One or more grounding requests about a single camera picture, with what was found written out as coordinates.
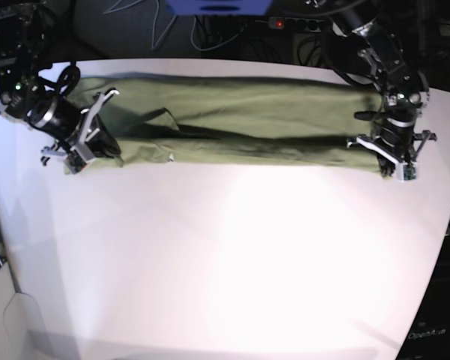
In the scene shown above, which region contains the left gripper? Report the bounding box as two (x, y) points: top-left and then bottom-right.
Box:
(371, 115), (417, 179)

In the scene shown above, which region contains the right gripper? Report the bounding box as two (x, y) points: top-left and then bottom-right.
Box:
(28, 95), (122, 158)

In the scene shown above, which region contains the green T-shirt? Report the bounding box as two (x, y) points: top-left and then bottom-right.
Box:
(69, 76), (381, 174)

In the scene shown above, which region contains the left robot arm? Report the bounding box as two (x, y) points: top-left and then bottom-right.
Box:
(307, 1), (437, 182)

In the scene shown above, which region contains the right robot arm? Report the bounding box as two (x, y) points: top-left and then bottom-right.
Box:
(0, 1), (121, 171)

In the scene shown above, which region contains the blue box at top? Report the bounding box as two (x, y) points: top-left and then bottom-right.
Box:
(166, 0), (272, 16)

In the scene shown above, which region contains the black OpenArm base box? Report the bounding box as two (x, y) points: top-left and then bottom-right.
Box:
(397, 235), (450, 359)

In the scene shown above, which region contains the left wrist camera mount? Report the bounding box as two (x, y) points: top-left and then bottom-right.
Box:
(346, 130), (437, 183)

